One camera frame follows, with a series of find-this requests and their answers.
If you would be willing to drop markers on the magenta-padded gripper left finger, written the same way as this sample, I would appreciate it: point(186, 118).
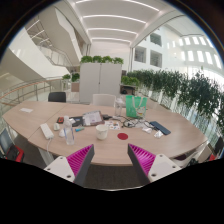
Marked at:
point(56, 166)

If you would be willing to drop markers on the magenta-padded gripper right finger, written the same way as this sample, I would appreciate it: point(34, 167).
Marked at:
point(163, 165)

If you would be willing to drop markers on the clear plastic water bottle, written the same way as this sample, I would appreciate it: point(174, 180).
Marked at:
point(69, 133)

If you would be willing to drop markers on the clear plastic packet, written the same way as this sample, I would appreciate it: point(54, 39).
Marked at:
point(158, 134)

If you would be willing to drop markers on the white rounded plastic case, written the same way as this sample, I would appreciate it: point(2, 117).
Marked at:
point(62, 133)

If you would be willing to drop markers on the white power strip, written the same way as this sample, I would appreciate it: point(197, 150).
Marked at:
point(46, 131)

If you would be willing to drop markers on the white flat packet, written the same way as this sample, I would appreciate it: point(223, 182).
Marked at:
point(147, 130)

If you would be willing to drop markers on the red and black chair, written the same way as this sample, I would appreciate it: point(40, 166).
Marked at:
point(15, 153)

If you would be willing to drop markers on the teal marker pen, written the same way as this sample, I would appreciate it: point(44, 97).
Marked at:
point(79, 129)

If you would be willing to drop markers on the red and black small box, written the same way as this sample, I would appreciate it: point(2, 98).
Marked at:
point(60, 120)

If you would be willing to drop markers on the flat round red coaster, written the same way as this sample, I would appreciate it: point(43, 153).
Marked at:
point(122, 136)

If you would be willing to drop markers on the flat black pad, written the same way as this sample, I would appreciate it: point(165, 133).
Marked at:
point(77, 120)

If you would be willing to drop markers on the white cup with blue print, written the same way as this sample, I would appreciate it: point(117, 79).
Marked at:
point(102, 132)

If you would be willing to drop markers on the brown booklet with white papers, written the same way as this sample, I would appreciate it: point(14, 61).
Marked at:
point(92, 118)

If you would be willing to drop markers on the white paper sheet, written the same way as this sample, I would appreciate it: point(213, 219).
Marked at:
point(26, 110)

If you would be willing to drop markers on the colourful sticker sheet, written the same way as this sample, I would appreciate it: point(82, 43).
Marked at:
point(112, 125)

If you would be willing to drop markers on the green tote bag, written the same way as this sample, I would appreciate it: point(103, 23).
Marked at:
point(133, 106)

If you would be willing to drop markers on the small black block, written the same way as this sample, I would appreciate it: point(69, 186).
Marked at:
point(106, 117)

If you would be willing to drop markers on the clear bottle with spout cap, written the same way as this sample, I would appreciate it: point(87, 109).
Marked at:
point(119, 107)

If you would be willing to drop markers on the row of green hedge plants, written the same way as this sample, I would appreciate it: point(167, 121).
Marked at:
point(186, 90)

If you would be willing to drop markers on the white chair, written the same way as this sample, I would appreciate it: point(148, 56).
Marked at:
point(103, 100)

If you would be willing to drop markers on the small planter box with plants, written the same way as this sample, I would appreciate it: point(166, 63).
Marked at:
point(75, 80)

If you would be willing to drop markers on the white cabinet topped with plants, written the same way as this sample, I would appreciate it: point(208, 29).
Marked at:
point(100, 80)

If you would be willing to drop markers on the ceiling light strips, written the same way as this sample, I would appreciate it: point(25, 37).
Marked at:
point(113, 17)

